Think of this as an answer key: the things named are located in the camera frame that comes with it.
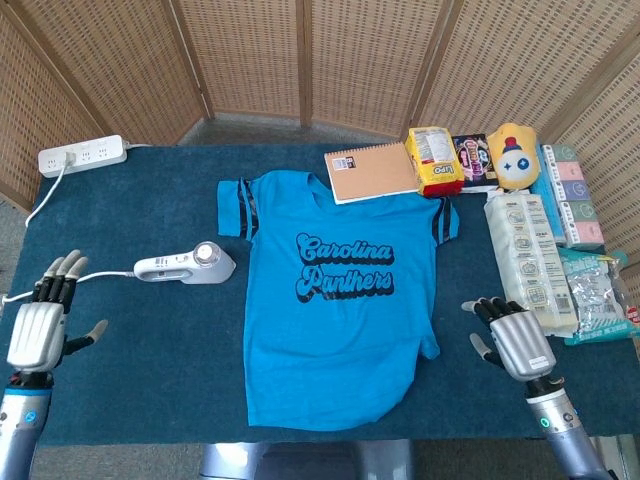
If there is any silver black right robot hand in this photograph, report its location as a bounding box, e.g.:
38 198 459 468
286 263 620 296
460 297 559 384

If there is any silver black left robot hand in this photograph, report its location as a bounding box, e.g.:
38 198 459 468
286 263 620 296
5 248 109 389

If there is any white handheld steam iron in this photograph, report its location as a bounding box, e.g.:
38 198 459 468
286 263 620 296
132 240 237 286

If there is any blue Carolina Panthers t-shirt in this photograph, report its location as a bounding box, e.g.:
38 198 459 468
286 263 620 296
216 169 462 432

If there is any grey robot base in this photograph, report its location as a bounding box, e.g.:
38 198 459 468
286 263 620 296
199 439 416 480

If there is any silver teal snack bag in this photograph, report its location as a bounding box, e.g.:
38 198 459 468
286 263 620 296
557 247 640 347

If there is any long white tissue pack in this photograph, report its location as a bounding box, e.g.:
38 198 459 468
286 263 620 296
483 193 581 342

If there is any pastel tissue packs bundle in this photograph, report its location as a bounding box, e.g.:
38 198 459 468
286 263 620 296
530 143 606 251

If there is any yellow plush toy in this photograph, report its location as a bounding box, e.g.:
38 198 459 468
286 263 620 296
487 122 544 192

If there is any black purple snack bag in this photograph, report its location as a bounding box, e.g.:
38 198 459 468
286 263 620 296
451 132 500 192

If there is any white power strip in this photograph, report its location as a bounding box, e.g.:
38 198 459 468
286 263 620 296
38 134 129 179

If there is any yellow Lipo snack package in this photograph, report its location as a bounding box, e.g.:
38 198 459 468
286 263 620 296
403 126 465 198

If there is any brown spiral notebook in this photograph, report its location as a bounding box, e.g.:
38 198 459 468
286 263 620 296
323 141 421 205

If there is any wicker folding screen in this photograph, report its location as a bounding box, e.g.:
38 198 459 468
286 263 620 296
0 0 640 261

